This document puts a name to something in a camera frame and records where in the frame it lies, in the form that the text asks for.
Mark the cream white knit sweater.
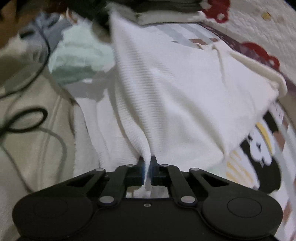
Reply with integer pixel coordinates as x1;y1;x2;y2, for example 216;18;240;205
71;11;287;171

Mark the beige blanket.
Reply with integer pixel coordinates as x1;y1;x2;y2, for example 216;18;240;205
1;37;99;240

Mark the checkered panda cartoon rug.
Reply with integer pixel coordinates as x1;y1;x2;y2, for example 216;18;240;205
152;24;295;240

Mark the mint green folded garment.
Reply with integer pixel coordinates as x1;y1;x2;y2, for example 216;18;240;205
48;23;114;85

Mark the white bear print quilt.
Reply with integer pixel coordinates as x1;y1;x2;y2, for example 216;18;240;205
201;1;295;82

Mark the black cable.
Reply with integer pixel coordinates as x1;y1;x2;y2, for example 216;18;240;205
0;29;68;193

